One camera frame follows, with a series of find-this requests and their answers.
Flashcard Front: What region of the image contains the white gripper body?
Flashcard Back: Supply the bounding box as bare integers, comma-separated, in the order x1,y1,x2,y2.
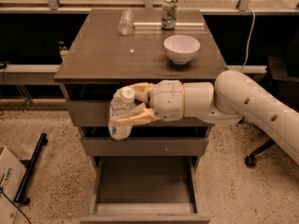
149,80,184,121

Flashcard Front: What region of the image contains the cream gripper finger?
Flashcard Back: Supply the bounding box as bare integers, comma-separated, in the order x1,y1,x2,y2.
124,82,153,104
116,108,157,126

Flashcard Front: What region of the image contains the blue label plastic water bottle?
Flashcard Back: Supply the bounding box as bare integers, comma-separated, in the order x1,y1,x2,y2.
108,86,135,140

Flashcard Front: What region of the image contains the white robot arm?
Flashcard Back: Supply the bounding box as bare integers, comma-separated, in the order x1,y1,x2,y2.
110,70,299,162

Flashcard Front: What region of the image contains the grey middle drawer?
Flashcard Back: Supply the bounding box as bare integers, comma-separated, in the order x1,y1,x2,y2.
81,126,209,156

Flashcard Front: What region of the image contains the grey top drawer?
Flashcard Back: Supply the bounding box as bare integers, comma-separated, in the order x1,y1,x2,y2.
65,100,208,127

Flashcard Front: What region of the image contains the grey three drawer cabinet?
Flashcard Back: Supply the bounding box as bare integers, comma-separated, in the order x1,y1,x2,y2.
53,8,234,224

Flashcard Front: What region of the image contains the clear plastic bottle lying down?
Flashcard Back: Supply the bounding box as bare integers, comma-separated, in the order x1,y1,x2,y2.
118,8,135,35

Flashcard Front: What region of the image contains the grey open bottom drawer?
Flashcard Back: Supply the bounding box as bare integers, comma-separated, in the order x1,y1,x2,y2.
80,156,210,224

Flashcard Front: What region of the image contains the small bottle behind cabinet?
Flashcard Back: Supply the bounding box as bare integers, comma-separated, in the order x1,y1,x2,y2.
59,41,68,60

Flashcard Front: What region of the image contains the white ceramic bowl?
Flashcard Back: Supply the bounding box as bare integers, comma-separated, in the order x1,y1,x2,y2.
164,35,200,64

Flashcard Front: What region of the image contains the green printed drink can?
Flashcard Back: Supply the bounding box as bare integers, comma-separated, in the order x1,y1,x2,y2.
162,0,178,30

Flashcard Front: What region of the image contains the black metal bar stand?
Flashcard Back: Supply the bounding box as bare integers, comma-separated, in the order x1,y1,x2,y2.
14,133,48,204

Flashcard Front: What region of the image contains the black office chair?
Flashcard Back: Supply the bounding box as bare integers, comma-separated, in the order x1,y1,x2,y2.
244,31,299,168

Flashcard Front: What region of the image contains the white cardboard box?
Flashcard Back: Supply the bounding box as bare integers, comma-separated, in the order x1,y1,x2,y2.
0,147,26,224

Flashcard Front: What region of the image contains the white cable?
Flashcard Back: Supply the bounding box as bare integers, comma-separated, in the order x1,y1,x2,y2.
238,7,256,74

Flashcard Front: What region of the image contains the black cable on floor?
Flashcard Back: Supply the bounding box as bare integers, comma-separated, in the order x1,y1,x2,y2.
0,189,32,224

